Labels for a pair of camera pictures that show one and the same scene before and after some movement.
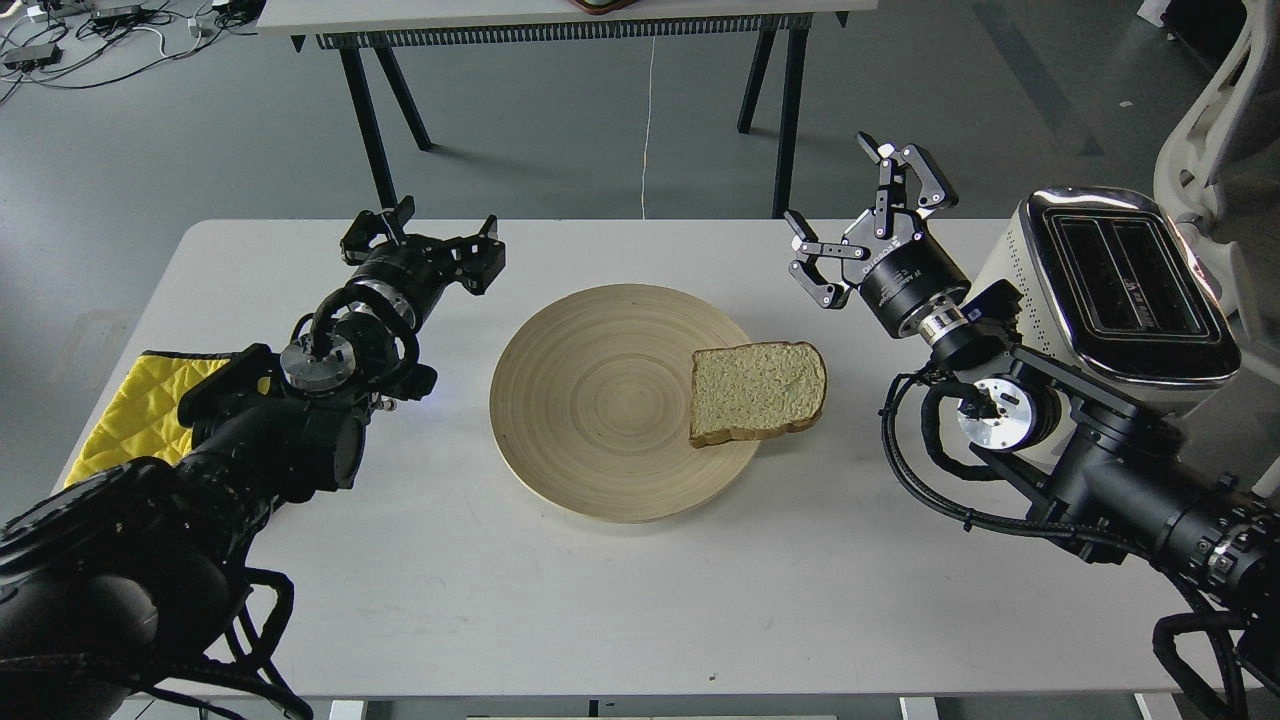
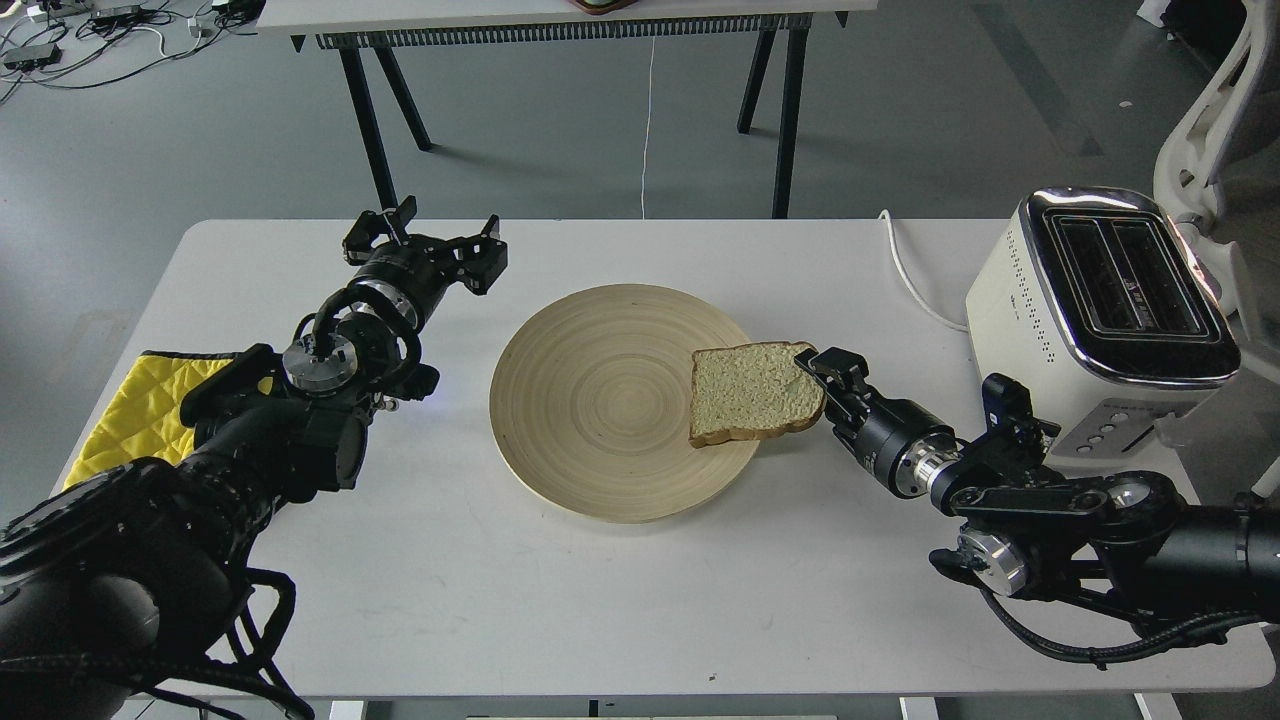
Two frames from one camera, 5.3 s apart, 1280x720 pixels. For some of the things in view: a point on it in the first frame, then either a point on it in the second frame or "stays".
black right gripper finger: x=829 y=295 → x=843 y=373
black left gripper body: x=413 y=268 stays
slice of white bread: x=756 y=390 stays
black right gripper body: x=902 y=272 → x=890 y=437
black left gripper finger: x=368 y=223 stays
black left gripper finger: x=476 y=261 stays
